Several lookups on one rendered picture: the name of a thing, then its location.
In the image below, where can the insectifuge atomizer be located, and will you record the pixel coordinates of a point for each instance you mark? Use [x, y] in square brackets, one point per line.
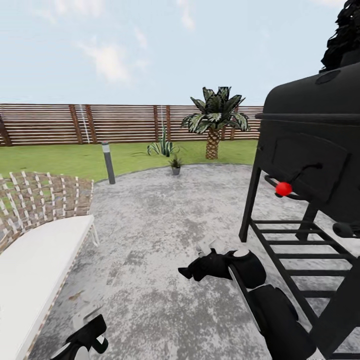
[100, 344]

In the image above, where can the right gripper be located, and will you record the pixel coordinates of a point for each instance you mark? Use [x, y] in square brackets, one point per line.
[201, 267]

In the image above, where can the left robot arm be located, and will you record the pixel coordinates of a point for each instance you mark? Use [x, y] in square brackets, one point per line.
[78, 344]

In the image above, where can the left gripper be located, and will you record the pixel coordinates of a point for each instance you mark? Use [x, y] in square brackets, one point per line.
[93, 329]

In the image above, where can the pot plant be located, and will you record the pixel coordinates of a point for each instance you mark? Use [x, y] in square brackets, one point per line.
[176, 165]

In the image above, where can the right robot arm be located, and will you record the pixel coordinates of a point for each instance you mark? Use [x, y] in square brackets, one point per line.
[270, 309]

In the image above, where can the charcoal grill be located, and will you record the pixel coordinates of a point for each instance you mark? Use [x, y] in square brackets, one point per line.
[309, 142]

